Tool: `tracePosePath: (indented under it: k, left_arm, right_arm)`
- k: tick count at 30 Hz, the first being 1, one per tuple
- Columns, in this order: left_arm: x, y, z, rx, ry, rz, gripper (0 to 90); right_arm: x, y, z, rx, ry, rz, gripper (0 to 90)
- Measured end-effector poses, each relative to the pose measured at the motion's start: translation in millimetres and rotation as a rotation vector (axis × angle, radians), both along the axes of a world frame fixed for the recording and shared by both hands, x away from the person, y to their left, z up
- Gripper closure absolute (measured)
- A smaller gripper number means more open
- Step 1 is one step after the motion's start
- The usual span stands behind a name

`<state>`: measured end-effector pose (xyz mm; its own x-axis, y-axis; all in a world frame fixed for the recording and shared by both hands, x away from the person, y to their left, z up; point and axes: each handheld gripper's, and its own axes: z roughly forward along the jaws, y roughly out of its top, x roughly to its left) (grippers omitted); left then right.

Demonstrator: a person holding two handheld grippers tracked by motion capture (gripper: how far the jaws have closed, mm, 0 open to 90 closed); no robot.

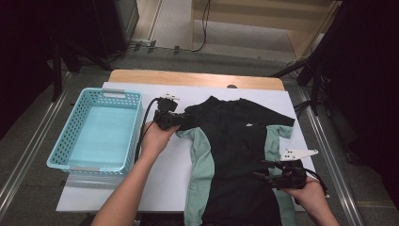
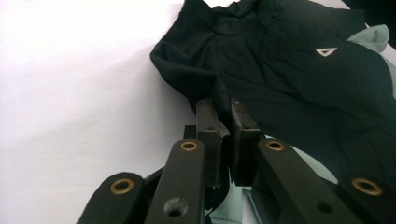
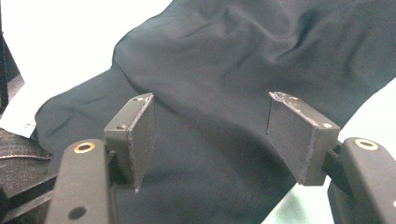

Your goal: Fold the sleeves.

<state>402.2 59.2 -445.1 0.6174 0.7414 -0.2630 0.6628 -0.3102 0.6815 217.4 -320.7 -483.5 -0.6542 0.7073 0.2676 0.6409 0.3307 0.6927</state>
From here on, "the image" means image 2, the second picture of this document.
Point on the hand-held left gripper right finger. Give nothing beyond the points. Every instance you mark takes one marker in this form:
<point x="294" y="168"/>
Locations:
<point x="246" y="146"/>

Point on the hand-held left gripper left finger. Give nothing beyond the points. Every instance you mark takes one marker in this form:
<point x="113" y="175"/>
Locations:
<point x="210" y="140"/>

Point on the black and green shirt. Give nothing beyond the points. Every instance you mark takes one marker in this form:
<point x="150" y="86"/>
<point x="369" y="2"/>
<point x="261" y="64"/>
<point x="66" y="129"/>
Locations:
<point x="295" y="77"/>

